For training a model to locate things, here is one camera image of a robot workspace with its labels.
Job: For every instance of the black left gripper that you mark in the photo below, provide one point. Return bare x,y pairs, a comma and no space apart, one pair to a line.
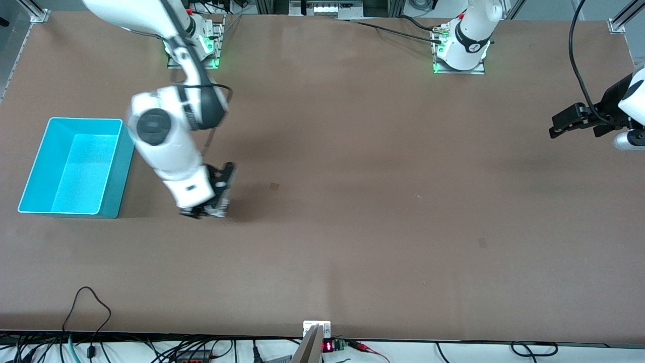
610,104

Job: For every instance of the white jeep toy black roof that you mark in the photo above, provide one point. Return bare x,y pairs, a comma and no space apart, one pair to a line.
215,212

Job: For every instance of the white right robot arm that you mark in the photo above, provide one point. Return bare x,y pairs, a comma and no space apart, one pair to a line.
166,146

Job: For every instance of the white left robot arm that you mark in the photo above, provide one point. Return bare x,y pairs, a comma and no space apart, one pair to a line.
468,35

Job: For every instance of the teal plastic storage bin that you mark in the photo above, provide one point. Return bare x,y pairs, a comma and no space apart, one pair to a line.
75,171

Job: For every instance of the red power strip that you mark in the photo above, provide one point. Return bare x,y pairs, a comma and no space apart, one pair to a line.
191,361

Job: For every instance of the black power plug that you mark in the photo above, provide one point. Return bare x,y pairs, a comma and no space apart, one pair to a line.
255,353

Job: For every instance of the grey power adapter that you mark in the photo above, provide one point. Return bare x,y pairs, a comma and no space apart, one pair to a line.
279,360

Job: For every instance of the red LED display module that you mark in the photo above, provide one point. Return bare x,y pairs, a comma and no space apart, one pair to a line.
327,347

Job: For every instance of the green terminal block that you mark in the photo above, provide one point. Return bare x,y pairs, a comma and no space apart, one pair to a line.
339,345

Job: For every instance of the metal box with lights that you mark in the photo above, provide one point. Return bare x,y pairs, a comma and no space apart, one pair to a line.
327,9

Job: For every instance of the aluminium frame profile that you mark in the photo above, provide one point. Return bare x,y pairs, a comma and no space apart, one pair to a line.
616,26
38,12

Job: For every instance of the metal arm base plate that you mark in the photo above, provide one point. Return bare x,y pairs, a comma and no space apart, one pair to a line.
211,66
473,72

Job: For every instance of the white metal bracket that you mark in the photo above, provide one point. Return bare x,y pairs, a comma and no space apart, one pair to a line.
308,325

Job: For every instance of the grey metal mount bar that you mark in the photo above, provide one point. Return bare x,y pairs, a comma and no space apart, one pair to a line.
308,350

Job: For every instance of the grey metal side rail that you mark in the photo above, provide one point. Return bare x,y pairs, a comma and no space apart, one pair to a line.
10,50

